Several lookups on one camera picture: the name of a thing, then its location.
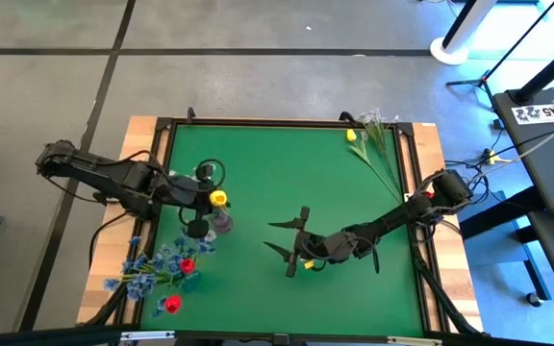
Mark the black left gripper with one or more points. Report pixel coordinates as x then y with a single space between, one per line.
190 192

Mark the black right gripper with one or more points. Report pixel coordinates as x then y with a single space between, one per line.
306 245

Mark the yellow artificial tulip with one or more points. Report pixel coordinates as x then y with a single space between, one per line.
350 135
218 198

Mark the purple ribbed glass vase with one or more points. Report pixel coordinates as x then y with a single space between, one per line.
222 223

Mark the red artificial tulip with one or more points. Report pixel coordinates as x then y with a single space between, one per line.
173 303
187 265

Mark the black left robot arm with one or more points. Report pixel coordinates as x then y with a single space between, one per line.
113 175

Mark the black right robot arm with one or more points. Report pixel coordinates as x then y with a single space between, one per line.
402 214

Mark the teal glass vase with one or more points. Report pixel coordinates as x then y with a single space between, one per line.
191 282

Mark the green table mat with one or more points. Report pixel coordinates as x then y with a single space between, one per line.
282 298

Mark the yellow plug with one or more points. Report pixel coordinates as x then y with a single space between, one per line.
493 157

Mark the white round floor stand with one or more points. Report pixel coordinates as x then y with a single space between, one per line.
450 50

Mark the black tripod stand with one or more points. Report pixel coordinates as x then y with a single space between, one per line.
486 79

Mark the black caster wheel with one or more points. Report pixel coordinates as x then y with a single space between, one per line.
534 299

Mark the black desk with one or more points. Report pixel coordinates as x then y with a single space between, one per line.
541 158

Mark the white paper label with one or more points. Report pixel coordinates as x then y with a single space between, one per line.
534 114

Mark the small black camera box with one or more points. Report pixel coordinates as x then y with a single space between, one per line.
281 338

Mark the black table edge frame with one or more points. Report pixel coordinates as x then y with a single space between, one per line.
282 122

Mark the silver metal bracket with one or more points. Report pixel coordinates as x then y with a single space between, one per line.
414 340
147 335

